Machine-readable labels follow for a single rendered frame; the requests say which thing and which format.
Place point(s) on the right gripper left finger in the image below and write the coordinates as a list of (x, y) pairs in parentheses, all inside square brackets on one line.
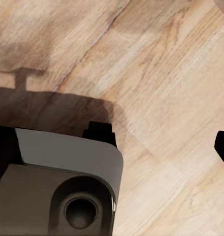
[(9, 146)]

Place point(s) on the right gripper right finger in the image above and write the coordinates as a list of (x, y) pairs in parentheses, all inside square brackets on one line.
[(219, 144)]

